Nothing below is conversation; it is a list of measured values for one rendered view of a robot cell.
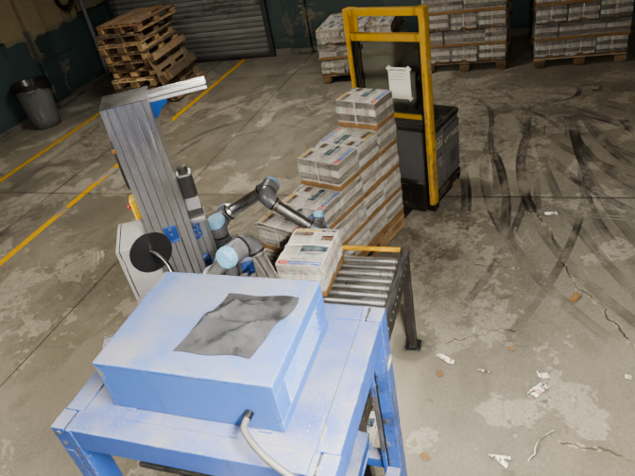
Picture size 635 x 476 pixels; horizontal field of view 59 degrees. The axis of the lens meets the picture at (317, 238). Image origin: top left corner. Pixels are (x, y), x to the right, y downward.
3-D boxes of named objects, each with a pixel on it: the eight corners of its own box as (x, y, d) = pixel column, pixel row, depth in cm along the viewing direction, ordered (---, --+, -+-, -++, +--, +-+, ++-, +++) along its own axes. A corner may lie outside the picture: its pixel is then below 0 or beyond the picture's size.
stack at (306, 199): (277, 308, 448) (253, 222, 403) (354, 231, 521) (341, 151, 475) (316, 322, 427) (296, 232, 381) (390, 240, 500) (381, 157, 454)
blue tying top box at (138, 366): (181, 311, 215) (165, 270, 204) (330, 324, 194) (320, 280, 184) (114, 405, 180) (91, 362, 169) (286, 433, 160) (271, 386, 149)
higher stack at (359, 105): (353, 231, 521) (333, 100, 450) (370, 215, 539) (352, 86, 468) (389, 241, 499) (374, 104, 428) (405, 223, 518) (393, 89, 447)
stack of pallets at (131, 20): (152, 79, 1073) (128, 8, 1001) (196, 75, 1047) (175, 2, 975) (117, 106, 968) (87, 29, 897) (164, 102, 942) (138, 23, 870)
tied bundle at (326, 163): (300, 184, 438) (295, 158, 426) (321, 167, 457) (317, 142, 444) (340, 192, 417) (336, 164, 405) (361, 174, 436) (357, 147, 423)
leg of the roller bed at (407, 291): (409, 341, 394) (402, 264, 357) (418, 342, 392) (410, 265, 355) (408, 347, 390) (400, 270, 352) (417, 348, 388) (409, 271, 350)
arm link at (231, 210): (208, 218, 382) (267, 182, 357) (214, 207, 394) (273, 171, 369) (219, 230, 387) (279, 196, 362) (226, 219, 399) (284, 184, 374)
